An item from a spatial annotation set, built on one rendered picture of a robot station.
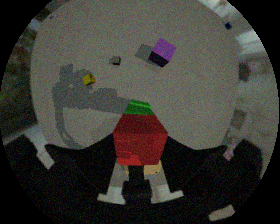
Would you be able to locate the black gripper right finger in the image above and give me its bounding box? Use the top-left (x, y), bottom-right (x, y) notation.
top-left (160, 136), bottom-right (229, 193)

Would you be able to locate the red block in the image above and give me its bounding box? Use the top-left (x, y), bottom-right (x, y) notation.
top-left (112, 114), bottom-right (167, 166)

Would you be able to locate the purple cube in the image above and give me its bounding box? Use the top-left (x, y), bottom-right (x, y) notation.
top-left (149, 37), bottom-right (176, 67)

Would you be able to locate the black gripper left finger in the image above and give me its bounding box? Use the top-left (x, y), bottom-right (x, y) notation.
top-left (44, 132), bottom-right (117, 194)

